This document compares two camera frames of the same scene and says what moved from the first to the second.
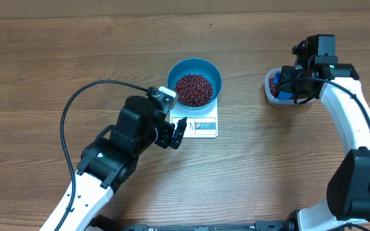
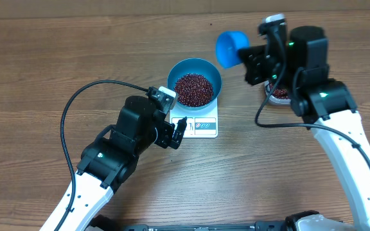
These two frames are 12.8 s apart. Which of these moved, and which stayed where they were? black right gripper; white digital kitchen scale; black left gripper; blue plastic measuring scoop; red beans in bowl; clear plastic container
Moved: black right gripper; blue plastic measuring scoop
Stayed: clear plastic container; red beans in bowl; white digital kitchen scale; black left gripper
